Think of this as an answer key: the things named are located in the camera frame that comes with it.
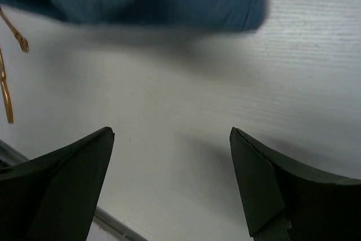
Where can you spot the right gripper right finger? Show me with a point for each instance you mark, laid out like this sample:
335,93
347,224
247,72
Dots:
284,199

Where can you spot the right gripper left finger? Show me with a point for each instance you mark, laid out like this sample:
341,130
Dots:
56,190

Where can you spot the gold knife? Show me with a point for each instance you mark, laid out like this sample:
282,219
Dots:
5,93

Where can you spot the gold fork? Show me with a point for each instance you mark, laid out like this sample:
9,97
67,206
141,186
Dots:
18,36

